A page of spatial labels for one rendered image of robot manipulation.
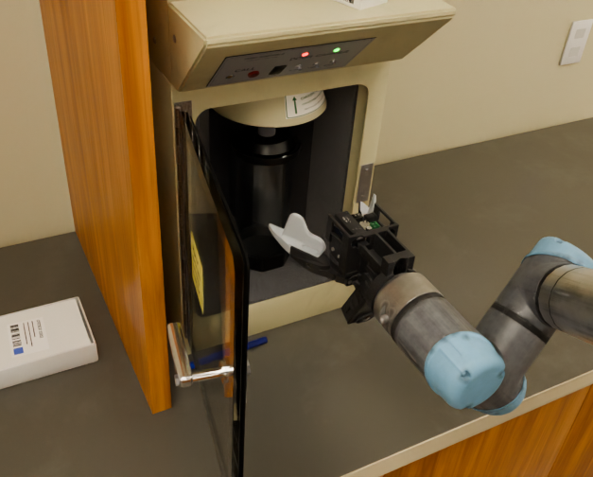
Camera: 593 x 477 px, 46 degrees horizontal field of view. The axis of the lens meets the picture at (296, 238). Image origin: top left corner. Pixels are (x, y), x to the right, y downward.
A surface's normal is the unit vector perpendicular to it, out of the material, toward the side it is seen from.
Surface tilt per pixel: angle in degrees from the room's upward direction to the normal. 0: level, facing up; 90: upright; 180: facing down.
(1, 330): 0
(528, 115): 90
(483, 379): 90
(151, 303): 90
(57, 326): 0
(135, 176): 90
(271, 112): 66
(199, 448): 0
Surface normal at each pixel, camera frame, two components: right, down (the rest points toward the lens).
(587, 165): 0.07, -0.80
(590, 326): -0.97, 0.18
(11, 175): 0.46, 0.56
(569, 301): -0.96, -0.18
